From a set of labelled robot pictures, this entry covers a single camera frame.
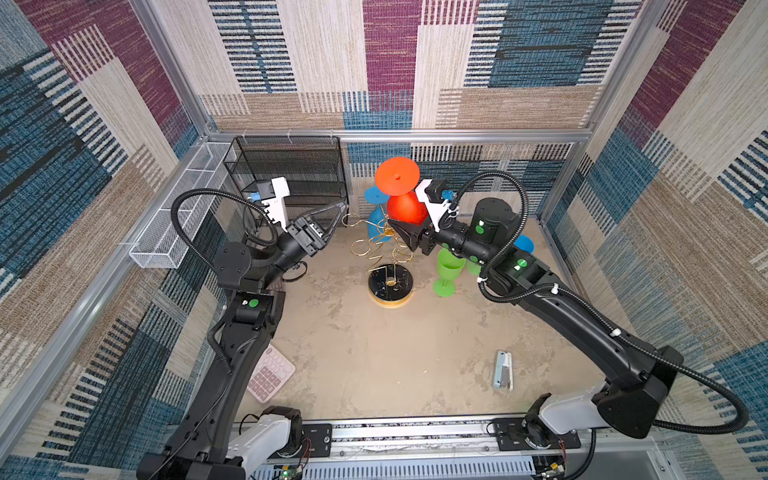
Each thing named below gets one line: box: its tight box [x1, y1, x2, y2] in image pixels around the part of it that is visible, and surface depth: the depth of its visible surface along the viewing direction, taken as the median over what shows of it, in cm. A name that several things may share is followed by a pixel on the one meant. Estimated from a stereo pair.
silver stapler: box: [493, 350, 513, 391], surface depth 83 cm
